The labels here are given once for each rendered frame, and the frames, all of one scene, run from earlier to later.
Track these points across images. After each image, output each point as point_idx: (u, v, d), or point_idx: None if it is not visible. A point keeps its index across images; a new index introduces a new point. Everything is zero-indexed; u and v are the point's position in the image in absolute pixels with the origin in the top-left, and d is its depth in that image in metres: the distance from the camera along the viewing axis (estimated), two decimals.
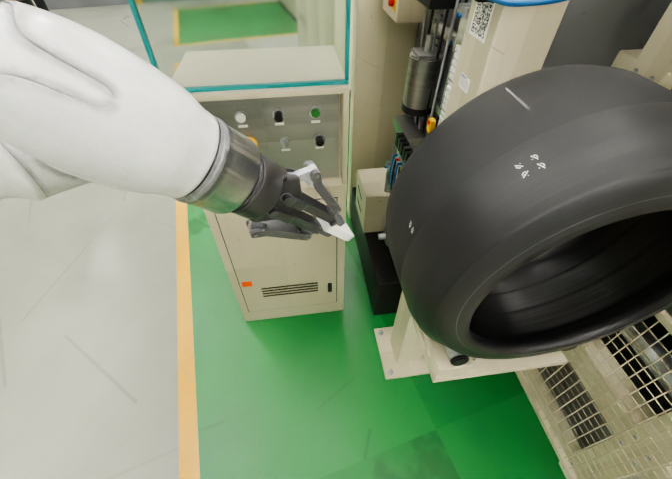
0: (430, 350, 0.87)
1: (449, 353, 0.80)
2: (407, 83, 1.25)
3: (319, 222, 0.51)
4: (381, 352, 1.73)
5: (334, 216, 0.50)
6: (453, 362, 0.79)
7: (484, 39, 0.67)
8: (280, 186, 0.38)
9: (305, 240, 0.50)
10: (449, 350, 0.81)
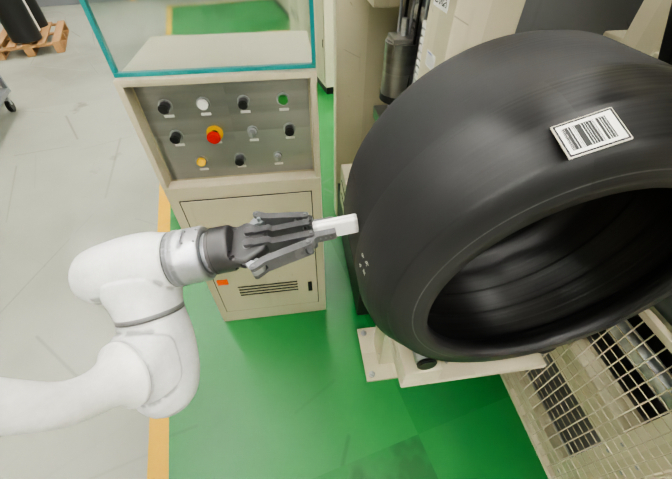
0: (397, 352, 0.80)
1: None
2: (384, 70, 1.18)
3: (314, 226, 0.54)
4: (364, 353, 1.66)
5: (317, 242, 0.53)
6: (429, 362, 0.72)
7: (447, 8, 0.61)
8: (234, 271, 0.53)
9: None
10: None
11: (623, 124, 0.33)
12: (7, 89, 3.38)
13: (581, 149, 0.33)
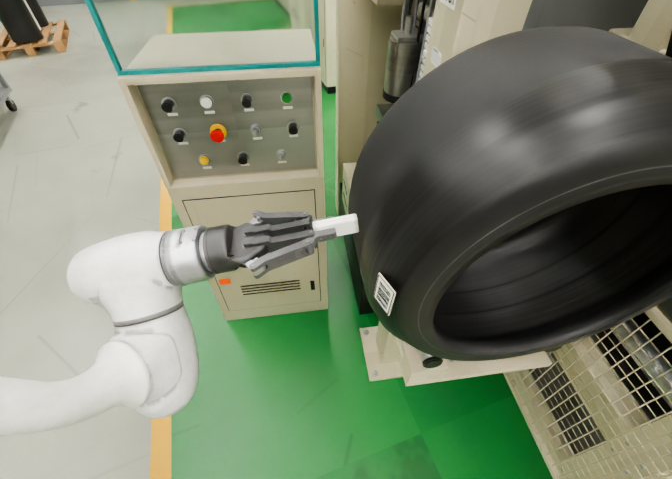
0: (403, 351, 0.80)
1: (424, 352, 0.73)
2: (387, 68, 1.18)
3: (314, 226, 0.54)
4: (366, 353, 1.66)
5: (316, 242, 0.53)
6: (428, 362, 0.72)
7: (454, 5, 0.60)
8: (234, 270, 0.53)
9: None
10: None
11: (388, 284, 0.47)
12: (8, 88, 3.38)
13: (387, 308, 0.50)
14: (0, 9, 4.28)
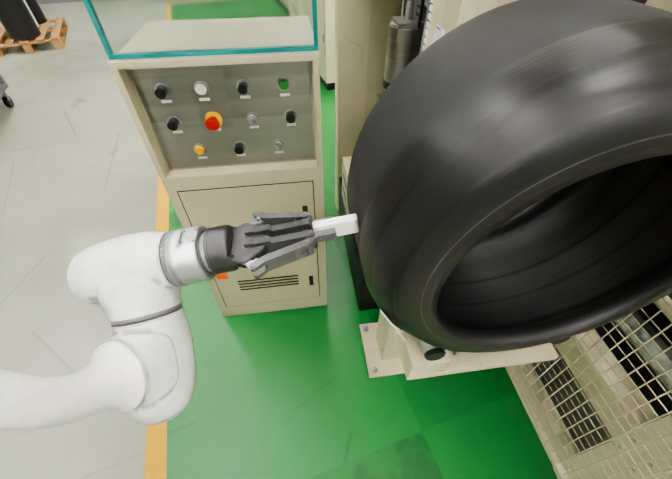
0: (404, 343, 0.77)
1: None
2: (387, 56, 1.15)
3: (314, 226, 0.54)
4: (366, 349, 1.63)
5: (317, 242, 0.53)
6: (435, 353, 0.69)
7: None
8: (234, 271, 0.53)
9: None
10: None
11: (387, 319, 0.54)
12: (5, 84, 3.35)
13: (400, 335, 0.57)
14: None
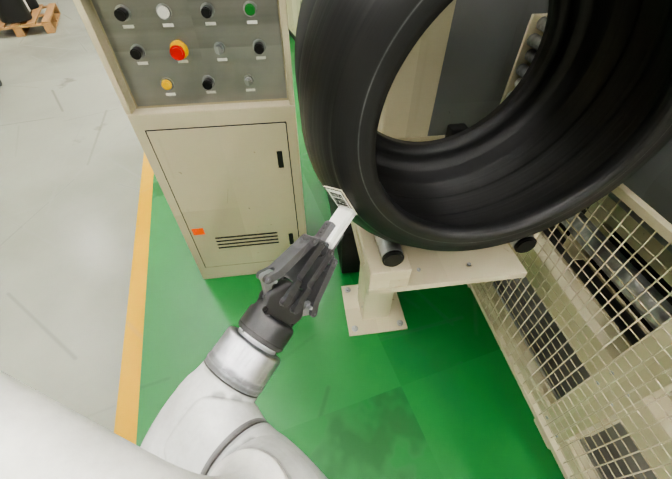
0: (364, 256, 0.73)
1: (390, 245, 0.66)
2: None
3: (325, 246, 0.53)
4: (347, 309, 1.60)
5: (320, 238, 0.51)
6: (392, 255, 0.65)
7: None
8: (268, 320, 0.45)
9: (337, 263, 0.54)
10: (390, 243, 0.67)
11: (333, 188, 0.51)
12: None
13: (350, 209, 0.53)
14: None
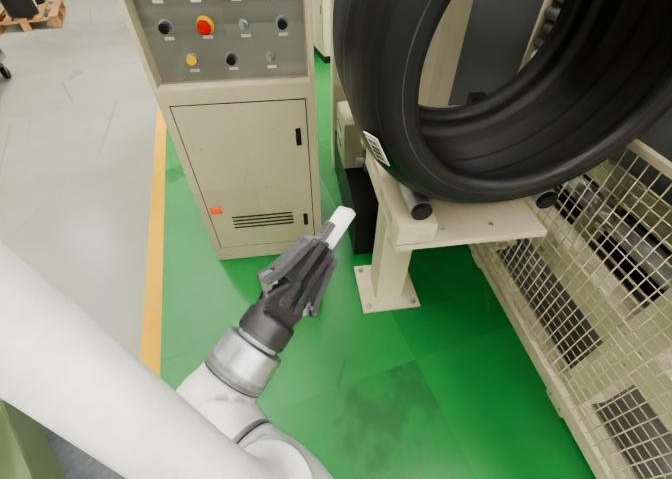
0: (392, 213, 0.77)
1: (419, 199, 0.70)
2: None
3: (325, 246, 0.53)
4: (360, 288, 1.63)
5: (320, 238, 0.51)
6: (422, 207, 0.69)
7: None
8: (268, 320, 0.45)
9: (337, 263, 0.54)
10: (419, 197, 0.70)
11: (370, 135, 0.54)
12: (2, 55, 3.35)
13: (384, 159, 0.57)
14: None
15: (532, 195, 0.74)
